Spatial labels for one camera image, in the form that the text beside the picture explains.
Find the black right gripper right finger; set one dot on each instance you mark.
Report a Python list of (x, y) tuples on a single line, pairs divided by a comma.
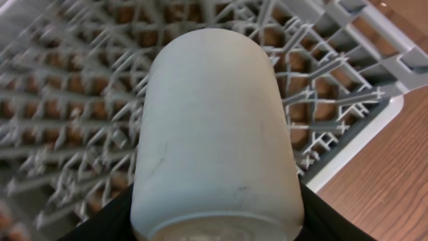
[(323, 223)]

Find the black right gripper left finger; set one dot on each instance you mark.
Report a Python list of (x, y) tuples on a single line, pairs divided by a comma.
[(111, 223)]

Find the white cup green inside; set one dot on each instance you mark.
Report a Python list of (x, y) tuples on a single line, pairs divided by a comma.
[(215, 160)]

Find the grey dishwasher rack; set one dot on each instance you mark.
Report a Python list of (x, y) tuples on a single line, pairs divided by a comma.
[(74, 77)]

